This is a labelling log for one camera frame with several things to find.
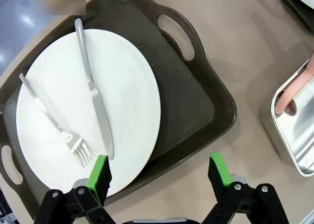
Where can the brown plastic serving tray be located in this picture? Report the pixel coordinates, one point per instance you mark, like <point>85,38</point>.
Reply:
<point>184,98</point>

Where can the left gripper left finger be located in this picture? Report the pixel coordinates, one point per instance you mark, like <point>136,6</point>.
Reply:
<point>98,184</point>

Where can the rectangular steel container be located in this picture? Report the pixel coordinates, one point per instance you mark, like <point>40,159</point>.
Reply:
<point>301,140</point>

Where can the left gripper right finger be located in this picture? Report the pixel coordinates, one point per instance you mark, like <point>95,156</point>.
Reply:
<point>220,182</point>

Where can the pink lint roller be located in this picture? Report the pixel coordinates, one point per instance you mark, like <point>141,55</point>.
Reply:
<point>292,91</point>

